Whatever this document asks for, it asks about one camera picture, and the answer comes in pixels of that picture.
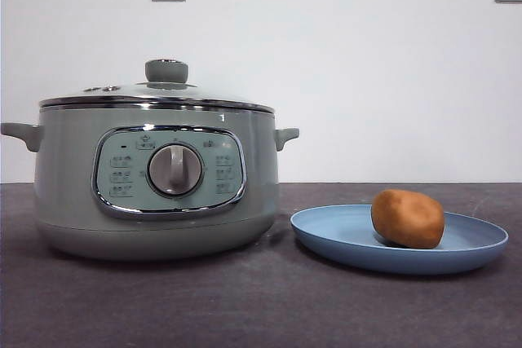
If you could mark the pale green electric steamer pot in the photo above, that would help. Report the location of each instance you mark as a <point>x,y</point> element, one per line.
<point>65,185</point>

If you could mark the brown potato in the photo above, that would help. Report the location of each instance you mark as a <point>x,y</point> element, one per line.
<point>408,219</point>

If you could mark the blue round plate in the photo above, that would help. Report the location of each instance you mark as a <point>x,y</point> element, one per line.
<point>334,238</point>

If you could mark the glass lid with green knob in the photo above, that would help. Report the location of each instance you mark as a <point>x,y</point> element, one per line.
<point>167,71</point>

